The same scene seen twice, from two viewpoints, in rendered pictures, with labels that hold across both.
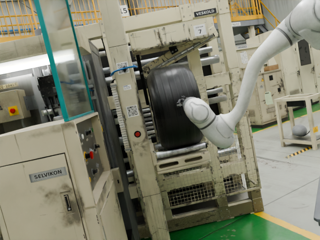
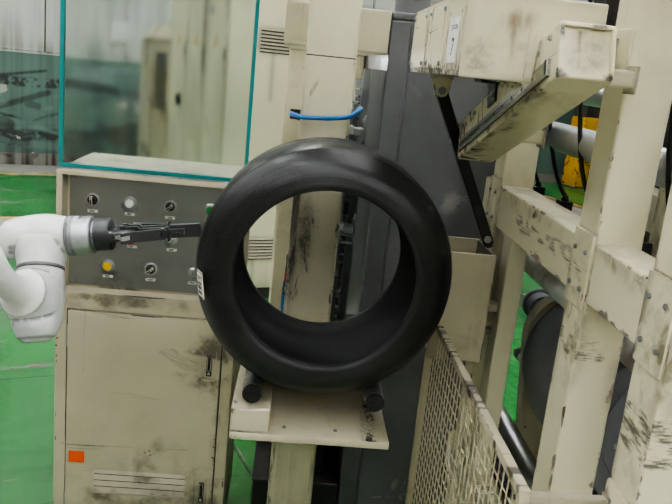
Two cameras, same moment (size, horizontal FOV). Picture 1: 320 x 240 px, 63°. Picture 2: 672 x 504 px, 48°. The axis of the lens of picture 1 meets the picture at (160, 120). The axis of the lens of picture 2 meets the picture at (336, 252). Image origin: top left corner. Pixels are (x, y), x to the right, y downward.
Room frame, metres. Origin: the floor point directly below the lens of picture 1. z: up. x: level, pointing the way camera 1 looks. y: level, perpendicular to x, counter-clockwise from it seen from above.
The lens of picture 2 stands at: (1.83, -1.84, 1.64)
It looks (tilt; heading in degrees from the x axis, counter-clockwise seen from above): 14 degrees down; 88
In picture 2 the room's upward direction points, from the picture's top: 6 degrees clockwise
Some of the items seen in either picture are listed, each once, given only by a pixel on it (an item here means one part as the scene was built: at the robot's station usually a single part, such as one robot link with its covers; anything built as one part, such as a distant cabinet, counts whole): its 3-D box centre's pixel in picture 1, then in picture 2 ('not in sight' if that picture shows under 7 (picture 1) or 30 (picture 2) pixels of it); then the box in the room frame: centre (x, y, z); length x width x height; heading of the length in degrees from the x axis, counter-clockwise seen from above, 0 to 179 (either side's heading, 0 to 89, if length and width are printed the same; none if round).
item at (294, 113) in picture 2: (123, 69); (325, 114); (1.81, 0.17, 1.51); 0.19 x 0.19 x 0.06; 2
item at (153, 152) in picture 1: (153, 151); not in sight; (1.84, 0.09, 0.90); 0.40 x 0.03 x 0.10; 2
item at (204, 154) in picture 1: (182, 159); (254, 387); (1.70, -0.09, 0.84); 0.36 x 0.09 x 0.06; 92
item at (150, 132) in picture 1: (143, 126); (453, 296); (2.22, 0.15, 1.05); 0.20 x 0.15 x 0.30; 92
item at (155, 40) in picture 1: (167, 38); (489, 44); (2.15, -0.20, 1.71); 0.61 x 0.25 x 0.15; 92
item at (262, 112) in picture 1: (263, 98); not in sight; (6.27, -2.55, 0.62); 0.91 x 0.58 x 1.25; 115
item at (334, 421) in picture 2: (180, 160); (308, 405); (1.84, -0.08, 0.80); 0.37 x 0.36 x 0.02; 2
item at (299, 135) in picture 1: (300, 120); not in sight; (4.05, -2.17, 0.40); 0.60 x 0.35 x 0.80; 25
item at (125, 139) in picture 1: (121, 117); not in sight; (1.78, 0.25, 1.19); 0.05 x 0.04 x 0.48; 2
